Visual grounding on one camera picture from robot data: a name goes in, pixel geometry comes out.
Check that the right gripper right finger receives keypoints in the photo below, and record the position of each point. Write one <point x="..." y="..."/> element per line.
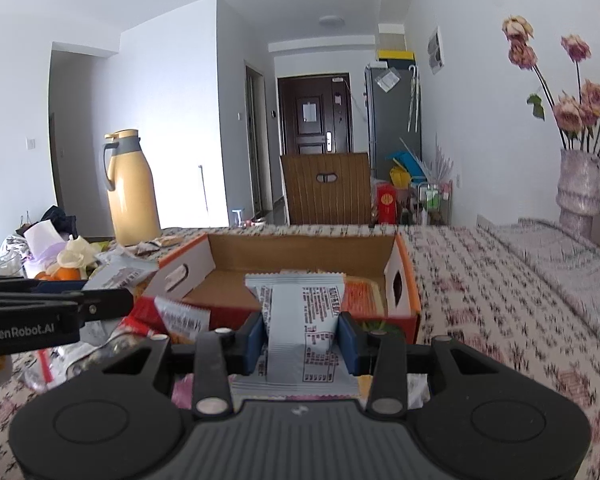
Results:
<point x="467" y="414"/>

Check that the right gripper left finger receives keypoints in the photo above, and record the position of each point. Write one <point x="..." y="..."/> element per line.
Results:
<point x="155" y="410"/>

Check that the red grey snack bag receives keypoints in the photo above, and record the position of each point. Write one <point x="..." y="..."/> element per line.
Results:
<point x="58" y="364"/>

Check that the long orange snack pack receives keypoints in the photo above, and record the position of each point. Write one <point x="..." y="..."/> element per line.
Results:
<point x="362" y="297"/>

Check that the white snack pack back side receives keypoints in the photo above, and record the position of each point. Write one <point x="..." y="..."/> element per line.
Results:
<point x="300" y="360"/>

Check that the orange mandarin back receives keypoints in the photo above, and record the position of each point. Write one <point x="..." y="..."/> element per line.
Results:
<point x="61" y="274"/>

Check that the white cloth flower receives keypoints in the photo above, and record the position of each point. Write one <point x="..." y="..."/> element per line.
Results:
<point x="78" y="254"/>

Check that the white oat crisp pack leaning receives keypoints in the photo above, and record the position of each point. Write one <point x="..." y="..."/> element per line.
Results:
<point x="183" y="322"/>

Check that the yellow thermos jug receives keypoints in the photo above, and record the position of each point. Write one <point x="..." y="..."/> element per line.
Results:
<point x="130" y="189"/>

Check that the red gift box on floor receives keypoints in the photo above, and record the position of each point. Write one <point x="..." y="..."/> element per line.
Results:
<point x="387" y="208"/>

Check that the pink textured flower vase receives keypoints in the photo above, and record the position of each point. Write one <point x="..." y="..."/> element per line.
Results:
<point x="578" y="191"/>

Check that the wooden chair back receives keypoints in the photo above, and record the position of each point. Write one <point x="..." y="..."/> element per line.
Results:
<point x="328" y="189"/>

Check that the grey refrigerator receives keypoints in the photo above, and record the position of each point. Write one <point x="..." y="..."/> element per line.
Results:
<point x="393" y="113"/>

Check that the dark brown entrance door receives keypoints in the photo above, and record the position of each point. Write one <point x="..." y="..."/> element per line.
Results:
<point x="315" y="114"/>

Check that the wire rack with bottles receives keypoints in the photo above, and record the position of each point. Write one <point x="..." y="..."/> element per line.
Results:
<point x="431" y="203"/>

